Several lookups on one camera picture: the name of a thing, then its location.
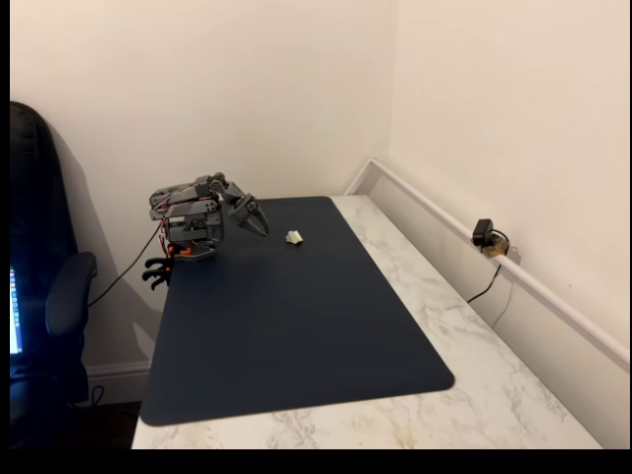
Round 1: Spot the dark blue desk mat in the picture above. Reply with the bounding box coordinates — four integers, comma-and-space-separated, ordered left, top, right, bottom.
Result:
139, 196, 455, 427

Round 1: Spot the black office chair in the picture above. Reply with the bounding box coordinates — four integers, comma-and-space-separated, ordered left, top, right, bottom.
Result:
9, 101, 99, 448

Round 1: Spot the white baseboard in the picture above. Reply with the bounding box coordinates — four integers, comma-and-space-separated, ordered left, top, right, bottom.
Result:
86, 360, 152, 407

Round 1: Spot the black webcam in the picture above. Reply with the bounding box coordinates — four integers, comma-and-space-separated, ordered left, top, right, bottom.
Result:
471, 218, 495, 247

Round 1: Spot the laptop screen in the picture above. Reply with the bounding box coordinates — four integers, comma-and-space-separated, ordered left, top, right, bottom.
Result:
9, 266, 25, 356

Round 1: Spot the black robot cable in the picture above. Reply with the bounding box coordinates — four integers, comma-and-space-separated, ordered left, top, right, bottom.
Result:
86, 222, 165, 308

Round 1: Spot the black floor cable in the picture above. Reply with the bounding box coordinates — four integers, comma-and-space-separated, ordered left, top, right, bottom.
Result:
67, 384, 106, 409

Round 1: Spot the black webcam cable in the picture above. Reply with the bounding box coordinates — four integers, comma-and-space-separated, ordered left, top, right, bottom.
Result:
466, 264, 503, 305

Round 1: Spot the tan webcam mount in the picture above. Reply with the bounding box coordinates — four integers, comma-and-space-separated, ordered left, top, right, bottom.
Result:
481, 238, 511, 261

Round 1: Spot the white wall ledge rail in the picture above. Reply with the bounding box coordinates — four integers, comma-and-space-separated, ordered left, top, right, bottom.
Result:
344, 157, 631, 370

